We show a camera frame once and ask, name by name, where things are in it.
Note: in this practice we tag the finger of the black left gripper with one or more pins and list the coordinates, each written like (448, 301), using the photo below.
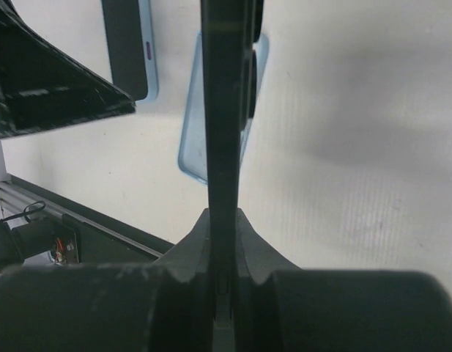
(42, 88)

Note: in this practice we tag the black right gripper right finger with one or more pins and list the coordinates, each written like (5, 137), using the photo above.
(281, 307)

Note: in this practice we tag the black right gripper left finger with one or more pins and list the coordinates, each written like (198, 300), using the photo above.
(161, 306)

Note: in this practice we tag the purple smartphone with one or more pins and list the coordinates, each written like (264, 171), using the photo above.
(125, 46)

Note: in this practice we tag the black phone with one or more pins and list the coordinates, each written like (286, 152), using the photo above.
(229, 29)

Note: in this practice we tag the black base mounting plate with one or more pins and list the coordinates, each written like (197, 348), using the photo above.
(97, 246)

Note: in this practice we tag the aluminium front rail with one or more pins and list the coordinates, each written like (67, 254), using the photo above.
(17, 193)

